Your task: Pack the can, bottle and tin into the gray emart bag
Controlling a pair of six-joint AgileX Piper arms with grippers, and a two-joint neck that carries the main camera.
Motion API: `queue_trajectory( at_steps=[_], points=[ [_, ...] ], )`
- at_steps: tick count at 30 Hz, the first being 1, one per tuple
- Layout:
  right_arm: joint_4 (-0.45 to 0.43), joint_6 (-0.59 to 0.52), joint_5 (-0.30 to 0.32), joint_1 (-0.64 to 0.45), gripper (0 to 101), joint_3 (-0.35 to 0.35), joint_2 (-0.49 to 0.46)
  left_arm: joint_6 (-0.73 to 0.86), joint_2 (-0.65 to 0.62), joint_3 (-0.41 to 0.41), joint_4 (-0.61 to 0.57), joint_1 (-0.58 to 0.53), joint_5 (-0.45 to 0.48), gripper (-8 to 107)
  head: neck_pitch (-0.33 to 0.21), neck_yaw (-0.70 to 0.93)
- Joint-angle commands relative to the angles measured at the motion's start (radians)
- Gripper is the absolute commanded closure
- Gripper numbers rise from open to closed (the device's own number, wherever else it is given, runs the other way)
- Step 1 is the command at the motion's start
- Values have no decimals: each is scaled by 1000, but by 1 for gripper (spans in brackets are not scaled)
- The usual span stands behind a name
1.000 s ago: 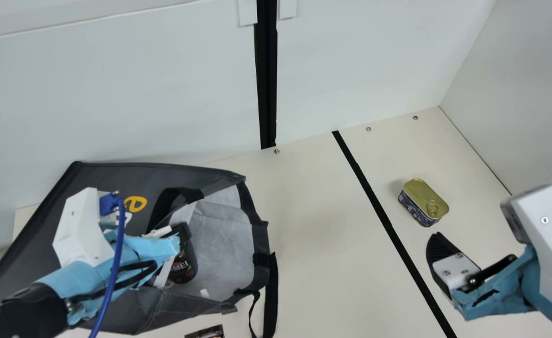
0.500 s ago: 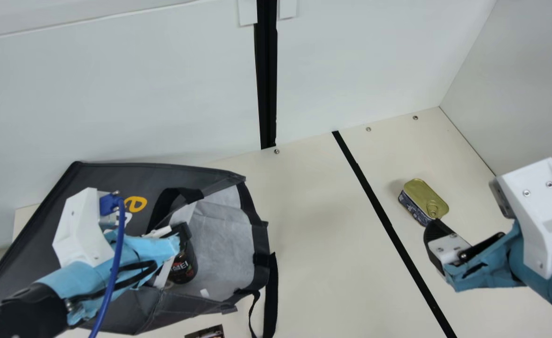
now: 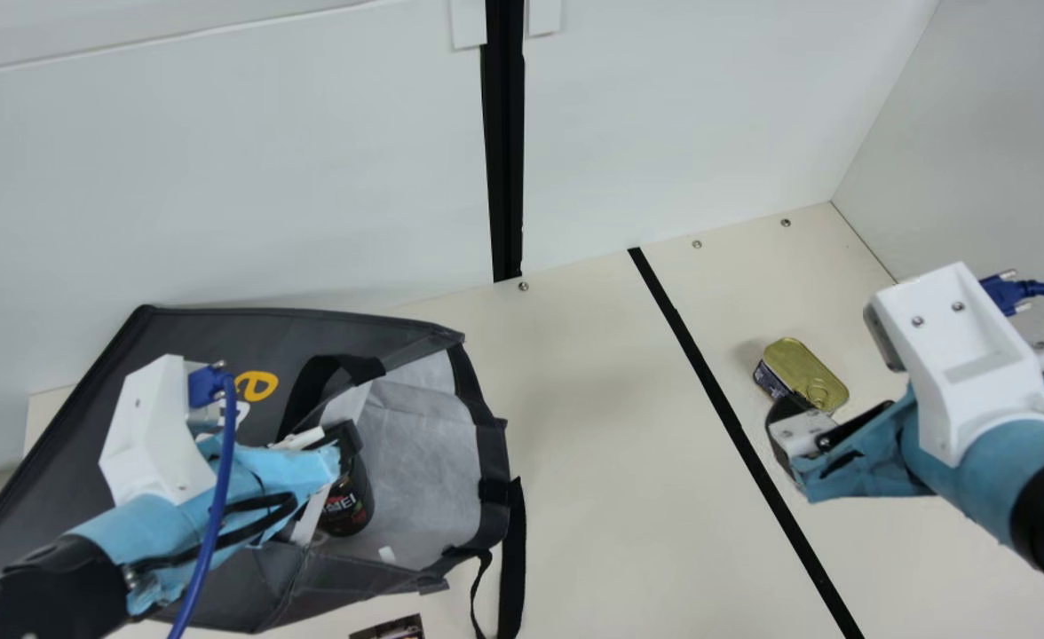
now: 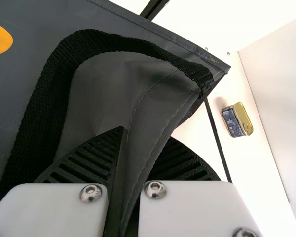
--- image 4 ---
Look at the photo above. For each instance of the black strip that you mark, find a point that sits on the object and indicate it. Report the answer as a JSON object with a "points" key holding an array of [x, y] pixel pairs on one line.
{"points": [[215, 133]]}

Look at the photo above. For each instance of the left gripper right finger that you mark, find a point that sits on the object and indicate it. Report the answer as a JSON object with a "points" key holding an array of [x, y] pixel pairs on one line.
{"points": [[192, 209]]}

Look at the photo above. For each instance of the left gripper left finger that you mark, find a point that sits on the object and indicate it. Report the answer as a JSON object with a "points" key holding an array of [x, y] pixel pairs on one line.
{"points": [[51, 209]]}

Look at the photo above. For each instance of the black post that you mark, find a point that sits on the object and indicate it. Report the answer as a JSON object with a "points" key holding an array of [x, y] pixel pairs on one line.
{"points": [[153, 8]]}

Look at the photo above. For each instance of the rectangular gold-lidded tin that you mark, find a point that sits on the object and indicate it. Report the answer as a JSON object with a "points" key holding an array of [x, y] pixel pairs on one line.
{"points": [[241, 118]]}

